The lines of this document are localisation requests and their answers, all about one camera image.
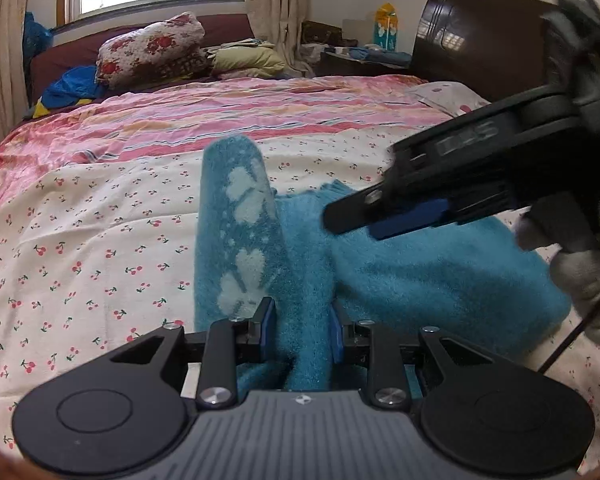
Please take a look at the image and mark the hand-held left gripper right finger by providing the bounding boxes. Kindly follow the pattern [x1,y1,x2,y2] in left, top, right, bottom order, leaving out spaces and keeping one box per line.
[330,300,497,410]

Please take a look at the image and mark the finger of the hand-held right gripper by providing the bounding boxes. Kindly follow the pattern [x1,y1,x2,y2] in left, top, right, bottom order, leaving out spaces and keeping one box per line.
[323,186,400,235]
[369,199,451,240]

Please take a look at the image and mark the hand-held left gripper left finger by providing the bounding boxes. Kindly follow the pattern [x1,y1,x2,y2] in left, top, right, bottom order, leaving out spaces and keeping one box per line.
[110,296,276,408]

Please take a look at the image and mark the blue fuzzy sweater white flowers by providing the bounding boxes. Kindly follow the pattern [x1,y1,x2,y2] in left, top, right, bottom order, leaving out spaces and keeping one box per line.
[194,135,574,395]

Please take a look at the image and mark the person's right hand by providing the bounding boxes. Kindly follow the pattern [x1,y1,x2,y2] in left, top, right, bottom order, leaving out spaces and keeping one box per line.
[517,0,600,348]

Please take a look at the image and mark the pink dotted pillow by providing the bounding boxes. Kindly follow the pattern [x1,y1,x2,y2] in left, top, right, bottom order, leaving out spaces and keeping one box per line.
[410,81,496,119]

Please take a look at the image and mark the dark glossy wooden board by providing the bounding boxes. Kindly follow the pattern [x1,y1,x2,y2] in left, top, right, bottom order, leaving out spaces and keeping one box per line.
[412,0,567,107]

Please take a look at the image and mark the dark wooden nightstand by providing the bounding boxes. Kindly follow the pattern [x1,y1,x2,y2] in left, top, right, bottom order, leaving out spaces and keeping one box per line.
[320,47,414,79]

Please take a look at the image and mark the yellow and blue bag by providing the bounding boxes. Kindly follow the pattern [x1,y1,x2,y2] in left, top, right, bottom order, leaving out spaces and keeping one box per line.
[375,2,399,52]

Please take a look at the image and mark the brown patterned bag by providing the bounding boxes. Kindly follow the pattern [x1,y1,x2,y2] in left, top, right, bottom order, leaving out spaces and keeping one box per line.
[302,20,346,49]

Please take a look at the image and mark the olive green pillow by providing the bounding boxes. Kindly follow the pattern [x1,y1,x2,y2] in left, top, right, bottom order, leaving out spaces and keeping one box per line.
[211,46,294,80]

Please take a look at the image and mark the cherry print pink bedsheet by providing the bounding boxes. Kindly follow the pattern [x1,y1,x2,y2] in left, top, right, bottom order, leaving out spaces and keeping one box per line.
[0,74,600,472]

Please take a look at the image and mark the red floral pillow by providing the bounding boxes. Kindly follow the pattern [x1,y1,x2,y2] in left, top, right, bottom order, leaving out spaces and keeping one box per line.
[96,11,214,92]

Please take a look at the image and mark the blue and yellow cloth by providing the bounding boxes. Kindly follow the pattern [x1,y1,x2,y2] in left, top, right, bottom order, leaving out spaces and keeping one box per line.
[34,65,109,117]

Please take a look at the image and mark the maroon padded bed headboard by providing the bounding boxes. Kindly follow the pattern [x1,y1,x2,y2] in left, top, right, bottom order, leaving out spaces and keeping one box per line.
[30,12,257,107]

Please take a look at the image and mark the blue plastic bag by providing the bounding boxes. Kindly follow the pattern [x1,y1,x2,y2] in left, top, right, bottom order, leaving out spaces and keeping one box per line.
[22,10,56,62]

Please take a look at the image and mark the black cable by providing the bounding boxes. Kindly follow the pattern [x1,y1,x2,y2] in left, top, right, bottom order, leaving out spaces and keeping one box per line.
[536,280,600,375]

